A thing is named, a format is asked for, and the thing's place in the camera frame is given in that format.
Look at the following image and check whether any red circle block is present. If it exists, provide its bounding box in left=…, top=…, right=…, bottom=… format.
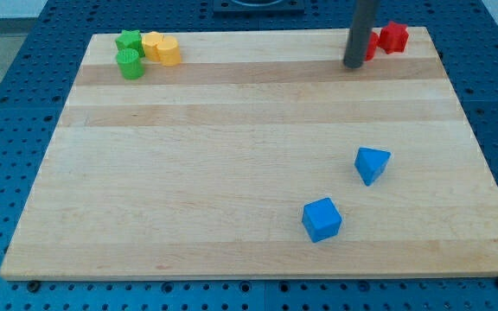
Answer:
left=365, top=32, right=380, bottom=61

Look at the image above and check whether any green star block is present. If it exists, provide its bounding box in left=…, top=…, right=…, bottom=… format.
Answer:
left=115, top=29, right=145, bottom=58

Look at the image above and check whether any red star block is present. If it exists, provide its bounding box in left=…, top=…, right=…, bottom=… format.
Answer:
left=378, top=21, right=409, bottom=54

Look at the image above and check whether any wooden board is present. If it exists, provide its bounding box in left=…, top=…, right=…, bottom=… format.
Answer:
left=0, top=27, right=498, bottom=281

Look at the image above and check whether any blue cube block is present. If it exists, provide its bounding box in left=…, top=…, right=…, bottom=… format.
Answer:
left=302, top=197, right=342, bottom=243

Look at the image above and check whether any blue triangle block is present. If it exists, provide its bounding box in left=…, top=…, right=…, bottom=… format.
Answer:
left=354, top=147, right=392, bottom=187

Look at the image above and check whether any yellow cylinder block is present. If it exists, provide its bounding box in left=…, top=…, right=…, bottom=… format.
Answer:
left=156, top=35, right=182, bottom=66

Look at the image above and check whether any green cylinder block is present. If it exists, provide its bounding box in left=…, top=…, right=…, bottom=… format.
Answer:
left=115, top=48, right=144, bottom=79

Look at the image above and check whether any yellow heart block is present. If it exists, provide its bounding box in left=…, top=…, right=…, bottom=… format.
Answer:
left=142, top=31, right=163, bottom=62

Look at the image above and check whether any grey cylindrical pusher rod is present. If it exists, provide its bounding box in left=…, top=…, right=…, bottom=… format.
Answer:
left=342, top=0, right=380, bottom=69

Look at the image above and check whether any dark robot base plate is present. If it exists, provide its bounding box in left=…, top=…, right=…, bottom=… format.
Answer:
left=213, top=0, right=305, bottom=13

